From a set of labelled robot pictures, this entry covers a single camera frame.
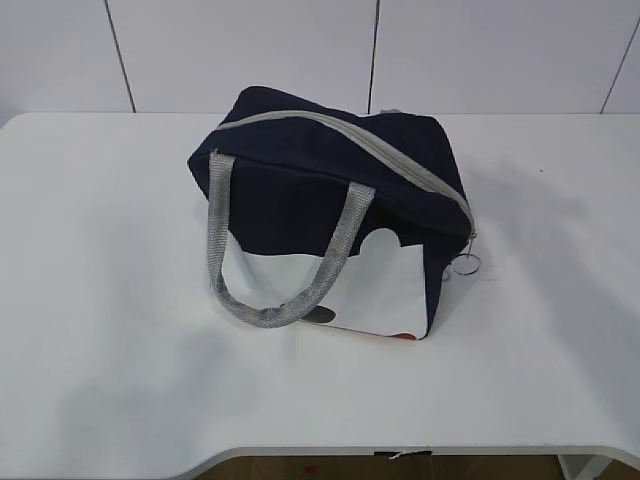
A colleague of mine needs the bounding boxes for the navy insulated lunch bag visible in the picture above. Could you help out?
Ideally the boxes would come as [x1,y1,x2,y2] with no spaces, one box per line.
[187,86,475,340]

